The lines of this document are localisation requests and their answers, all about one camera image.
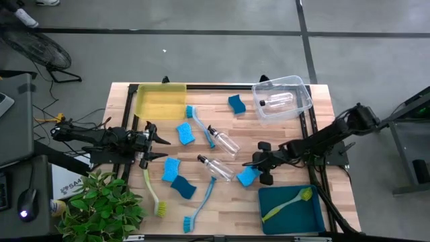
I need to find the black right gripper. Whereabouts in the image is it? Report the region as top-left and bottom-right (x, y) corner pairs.
(252, 140), (293, 186)

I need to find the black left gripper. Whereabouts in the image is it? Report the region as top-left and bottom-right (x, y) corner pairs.
(132, 121), (171, 169)

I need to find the blue wavy kitchen sponge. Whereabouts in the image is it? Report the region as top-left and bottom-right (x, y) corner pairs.
(236, 165), (262, 188)
(175, 122), (197, 147)
(161, 157), (182, 184)
(228, 94), (247, 116)

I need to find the clear pump bottle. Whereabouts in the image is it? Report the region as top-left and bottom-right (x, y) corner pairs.
(259, 91), (295, 110)
(206, 124), (241, 159)
(197, 154), (236, 183)

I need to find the blue cloth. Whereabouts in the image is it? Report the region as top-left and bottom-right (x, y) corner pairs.
(169, 174), (198, 200)

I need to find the blue dish brush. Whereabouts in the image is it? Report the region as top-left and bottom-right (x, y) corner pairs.
(182, 176), (218, 234)
(185, 104), (217, 150)

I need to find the green dish brush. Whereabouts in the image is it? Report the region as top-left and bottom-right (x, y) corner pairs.
(261, 187), (314, 224)
(142, 167), (168, 218)

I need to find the yellow plastic tray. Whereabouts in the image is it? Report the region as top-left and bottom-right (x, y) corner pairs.
(136, 83), (187, 121)

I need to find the clear plastic storage bin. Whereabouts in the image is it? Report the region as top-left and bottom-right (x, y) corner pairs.
(251, 75), (314, 126)

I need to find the blue plastic tray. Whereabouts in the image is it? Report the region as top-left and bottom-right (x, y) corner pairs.
(257, 184), (327, 236)

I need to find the green leafy potted plant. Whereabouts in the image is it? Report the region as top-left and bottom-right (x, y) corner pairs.
(55, 169), (148, 242)

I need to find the white printed cardboard box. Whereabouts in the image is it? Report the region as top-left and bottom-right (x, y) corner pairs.
(51, 153), (93, 202)

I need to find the yellow round container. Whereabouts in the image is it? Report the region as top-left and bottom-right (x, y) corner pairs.
(50, 199), (67, 218)

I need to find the grey desk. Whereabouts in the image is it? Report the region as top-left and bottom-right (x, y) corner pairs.
(0, 154), (54, 239)

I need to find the grey metal stand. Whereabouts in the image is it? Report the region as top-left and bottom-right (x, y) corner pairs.
(376, 85), (430, 196)

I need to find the grey side table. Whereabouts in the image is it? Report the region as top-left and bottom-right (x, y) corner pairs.
(0, 72), (34, 167)

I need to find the black computer mouse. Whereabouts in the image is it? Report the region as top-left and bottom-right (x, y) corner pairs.
(16, 188), (38, 223)

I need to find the black floor fan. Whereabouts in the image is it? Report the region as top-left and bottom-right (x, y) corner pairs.
(0, 25), (83, 84)

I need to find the silver laptop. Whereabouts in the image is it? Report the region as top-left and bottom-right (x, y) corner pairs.
(0, 92), (16, 118)

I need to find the black keyboard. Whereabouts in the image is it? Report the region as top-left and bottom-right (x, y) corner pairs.
(0, 171), (9, 212)

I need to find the black aluminium table frame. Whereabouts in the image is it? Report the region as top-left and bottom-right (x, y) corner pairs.
(114, 75), (362, 236)

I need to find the yellow cable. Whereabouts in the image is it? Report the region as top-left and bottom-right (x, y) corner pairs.
(34, 113), (65, 124)

